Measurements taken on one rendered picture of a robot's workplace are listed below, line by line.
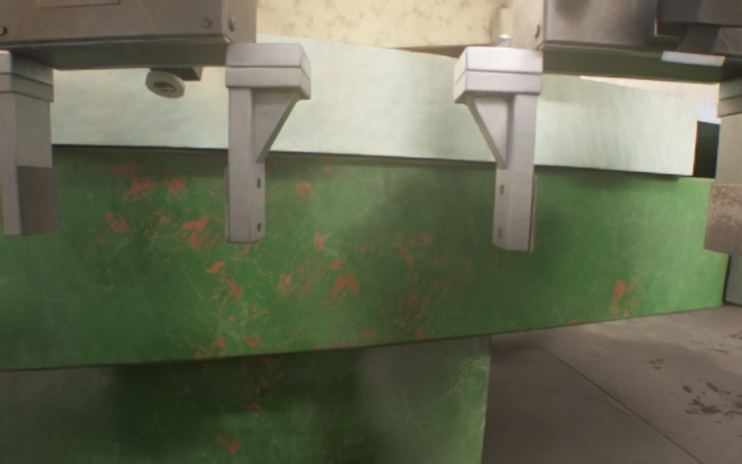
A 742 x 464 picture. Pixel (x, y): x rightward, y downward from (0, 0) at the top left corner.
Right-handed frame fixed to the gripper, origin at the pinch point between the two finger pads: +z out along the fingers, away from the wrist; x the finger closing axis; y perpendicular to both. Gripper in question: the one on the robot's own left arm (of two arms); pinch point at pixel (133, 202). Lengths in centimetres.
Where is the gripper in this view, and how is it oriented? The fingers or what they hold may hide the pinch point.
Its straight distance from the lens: 25.0
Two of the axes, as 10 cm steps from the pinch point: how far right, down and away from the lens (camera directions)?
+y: 0.2, -1.2, 9.9
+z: -0.2, 9.9, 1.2
